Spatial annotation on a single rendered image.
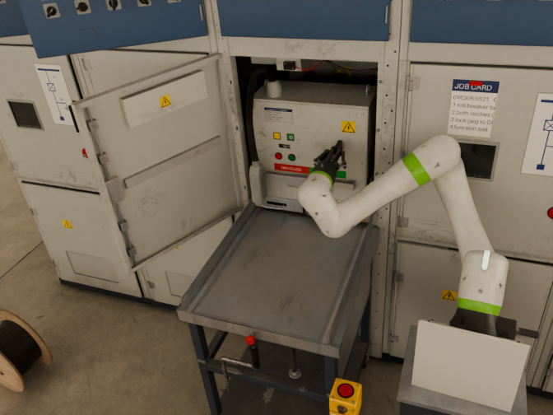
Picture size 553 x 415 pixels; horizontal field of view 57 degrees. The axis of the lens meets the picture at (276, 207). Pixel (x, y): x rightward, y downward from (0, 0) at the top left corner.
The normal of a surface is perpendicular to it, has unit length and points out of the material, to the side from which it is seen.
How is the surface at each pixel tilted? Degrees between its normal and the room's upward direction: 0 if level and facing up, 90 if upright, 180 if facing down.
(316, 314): 0
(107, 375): 0
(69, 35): 90
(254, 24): 90
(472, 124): 90
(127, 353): 0
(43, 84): 90
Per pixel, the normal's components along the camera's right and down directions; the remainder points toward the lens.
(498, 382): -0.38, 0.55
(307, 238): -0.07, -0.82
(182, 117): 0.69, 0.36
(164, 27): 0.20, 0.54
